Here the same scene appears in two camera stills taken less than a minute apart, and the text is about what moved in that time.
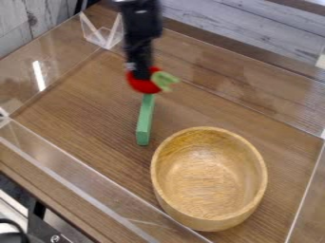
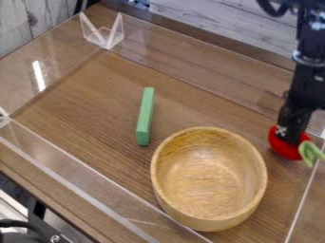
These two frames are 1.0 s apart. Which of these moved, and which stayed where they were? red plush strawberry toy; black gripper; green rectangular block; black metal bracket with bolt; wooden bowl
Moved: red plush strawberry toy; black gripper
Stayed: green rectangular block; black metal bracket with bolt; wooden bowl
